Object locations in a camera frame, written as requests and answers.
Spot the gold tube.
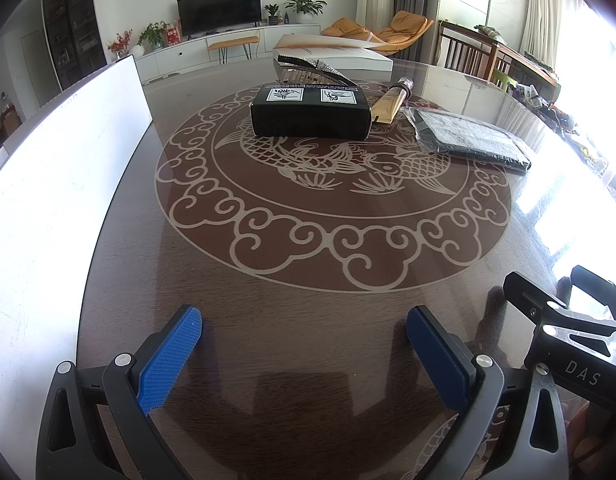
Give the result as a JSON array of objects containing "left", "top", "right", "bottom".
[{"left": 370, "top": 77, "right": 414, "bottom": 125}]

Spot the black case in plastic bag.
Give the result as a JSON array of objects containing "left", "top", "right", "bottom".
[{"left": 400, "top": 107, "right": 533, "bottom": 175}]

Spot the black television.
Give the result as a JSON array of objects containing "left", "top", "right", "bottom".
[{"left": 176, "top": 0, "right": 263, "bottom": 39}]

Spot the white flat box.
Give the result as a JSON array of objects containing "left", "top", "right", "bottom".
[{"left": 272, "top": 33, "right": 394, "bottom": 72}]

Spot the white television cabinet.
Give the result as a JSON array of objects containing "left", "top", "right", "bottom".
[{"left": 132, "top": 22, "right": 323, "bottom": 84}]

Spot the person's right hand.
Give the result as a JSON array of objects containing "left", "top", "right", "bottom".
[{"left": 566, "top": 401, "right": 616, "bottom": 480}]

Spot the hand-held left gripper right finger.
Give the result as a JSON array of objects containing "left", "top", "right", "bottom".
[{"left": 406, "top": 305, "right": 571, "bottom": 480}]

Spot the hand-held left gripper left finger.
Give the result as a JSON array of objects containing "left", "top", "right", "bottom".
[{"left": 35, "top": 304, "right": 203, "bottom": 480}]

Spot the wooden chair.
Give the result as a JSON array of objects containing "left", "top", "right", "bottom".
[{"left": 437, "top": 19, "right": 499, "bottom": 81}]

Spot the large potted plant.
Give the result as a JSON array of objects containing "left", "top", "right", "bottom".
[{"left": 283, "top": 0, "right": 328, "bottom": 25}]

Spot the pile of assorted clutter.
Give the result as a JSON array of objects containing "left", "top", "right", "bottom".
[{"left": 508, "top": 72, "right": 616, "bottom": 182}]

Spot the red flower bouquet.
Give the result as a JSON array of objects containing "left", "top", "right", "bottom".
[{"left": 106, "top": 29, "right": 134, "bottom": 59}]

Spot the white storage box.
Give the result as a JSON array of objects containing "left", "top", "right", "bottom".
[{"left": 0, "top": 54, "right": 154, "bottom": 462}]

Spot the rhinestone hair comb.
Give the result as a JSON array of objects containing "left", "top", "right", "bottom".
[{"left": 272, "top": 53, "right": 361, "bottom": 92}]

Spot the dark display cabinet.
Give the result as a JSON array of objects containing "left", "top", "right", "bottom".
[{"left": 40, "top": 0, "right": 109, "bottom": 94}]

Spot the orange lounge chair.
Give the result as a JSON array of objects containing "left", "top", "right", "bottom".
[{"left": 320, "top": 9, "right": 435, "bottom": 57}]

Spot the wooden side table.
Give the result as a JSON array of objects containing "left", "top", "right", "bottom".
[{"left": 490, "top": 42, "right": 563, "bottom": 104}]

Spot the wooden bench with metal legs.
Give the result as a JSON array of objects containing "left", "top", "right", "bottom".
[{"left": 206, "top": 34, "right": 261, "bottom": 65}]

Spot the leafy plant in white vase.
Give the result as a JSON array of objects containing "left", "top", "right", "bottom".
[{"left": 130, "top": 21, "right": 169, "bottom": 58}]

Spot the white sheer curtain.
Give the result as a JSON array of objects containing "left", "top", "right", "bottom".
[{"left": 520, "top": 0, "right": 579, "bottom": 69}]

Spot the small table with blue cloth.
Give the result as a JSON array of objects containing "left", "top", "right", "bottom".
[{"left": 0, "top": 101, "right": 25, "bottom": 152}]

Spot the black box with white labels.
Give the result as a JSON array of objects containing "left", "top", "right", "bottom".
[{"left": 250, "top": 84, "right": 374, "bottom": 140}]

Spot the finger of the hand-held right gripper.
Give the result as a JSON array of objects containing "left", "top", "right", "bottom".
[
  {"left": 502, "top": 271, "right": 616, "bottom": 335},
  {"left": 570, "top": 264, "right": 616, "bottom": 322}
]

